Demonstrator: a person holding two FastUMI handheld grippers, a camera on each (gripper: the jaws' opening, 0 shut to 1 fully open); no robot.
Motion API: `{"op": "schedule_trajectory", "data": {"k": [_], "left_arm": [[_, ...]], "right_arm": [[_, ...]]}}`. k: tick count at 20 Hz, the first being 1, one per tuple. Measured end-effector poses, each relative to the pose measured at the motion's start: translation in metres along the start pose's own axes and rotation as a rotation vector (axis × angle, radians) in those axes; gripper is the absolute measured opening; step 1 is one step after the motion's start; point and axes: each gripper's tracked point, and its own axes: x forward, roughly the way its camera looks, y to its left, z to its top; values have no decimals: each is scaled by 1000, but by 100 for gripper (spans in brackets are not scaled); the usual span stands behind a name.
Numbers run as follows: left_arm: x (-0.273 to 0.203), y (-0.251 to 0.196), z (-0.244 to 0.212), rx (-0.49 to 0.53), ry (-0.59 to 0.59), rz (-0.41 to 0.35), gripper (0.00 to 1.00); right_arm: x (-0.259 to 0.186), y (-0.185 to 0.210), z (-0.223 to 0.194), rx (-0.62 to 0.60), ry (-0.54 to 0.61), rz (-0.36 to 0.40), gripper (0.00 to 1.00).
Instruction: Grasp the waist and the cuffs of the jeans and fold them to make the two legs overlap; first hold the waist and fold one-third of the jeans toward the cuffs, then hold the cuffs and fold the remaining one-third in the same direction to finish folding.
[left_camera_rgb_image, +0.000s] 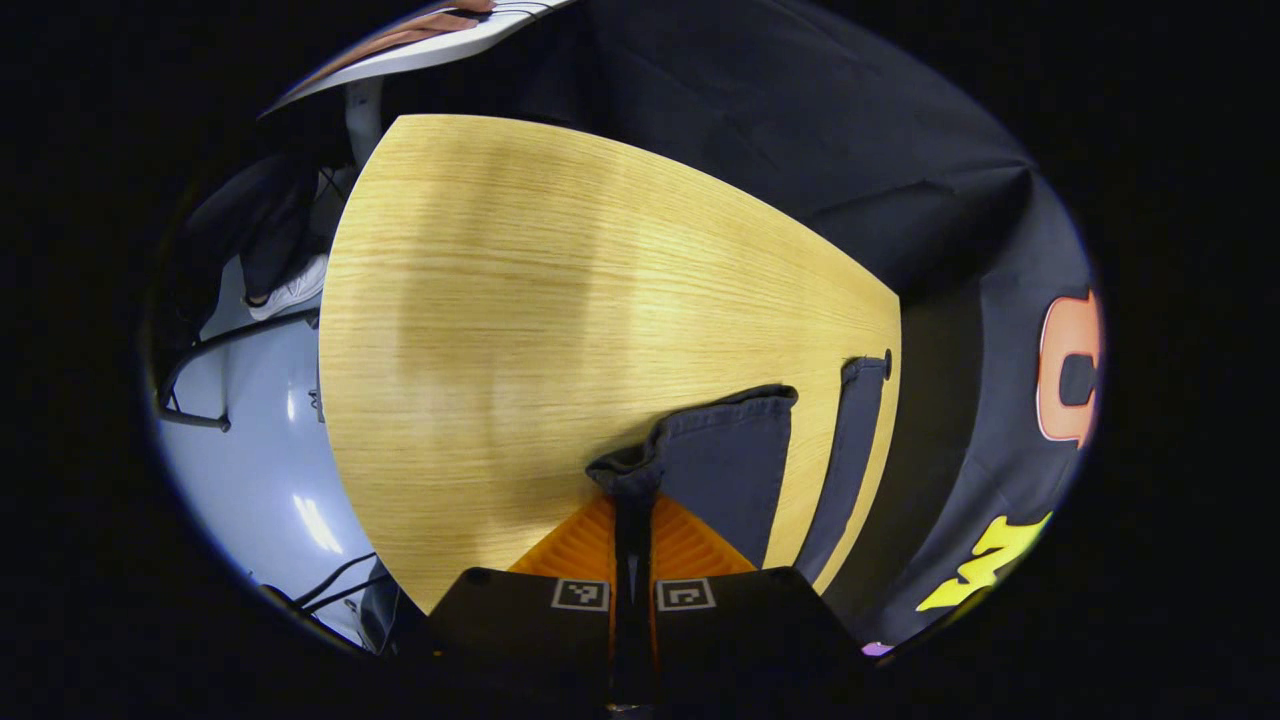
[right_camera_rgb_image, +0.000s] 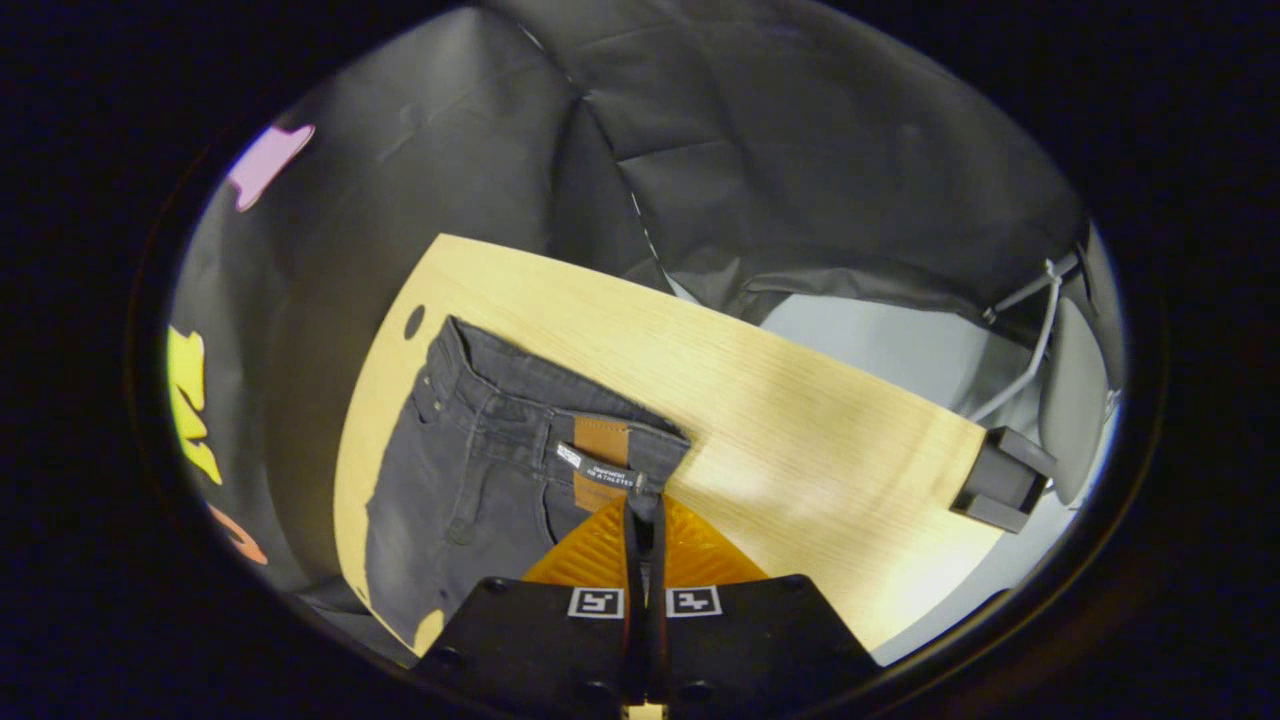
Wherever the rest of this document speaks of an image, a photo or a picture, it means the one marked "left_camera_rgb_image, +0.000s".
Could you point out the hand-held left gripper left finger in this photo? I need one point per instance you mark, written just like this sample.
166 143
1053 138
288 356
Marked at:
530 625

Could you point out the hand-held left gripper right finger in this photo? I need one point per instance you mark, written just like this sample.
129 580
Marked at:
740 625

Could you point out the dark blue jeans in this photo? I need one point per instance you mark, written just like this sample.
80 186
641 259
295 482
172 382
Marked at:
725 465

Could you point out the black chair base tube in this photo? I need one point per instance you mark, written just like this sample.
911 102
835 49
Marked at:
200 360

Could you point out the black backdrop cloth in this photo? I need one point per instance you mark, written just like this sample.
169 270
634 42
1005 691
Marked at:
800 120

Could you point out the white table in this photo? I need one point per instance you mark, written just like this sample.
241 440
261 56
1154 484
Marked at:
430 45

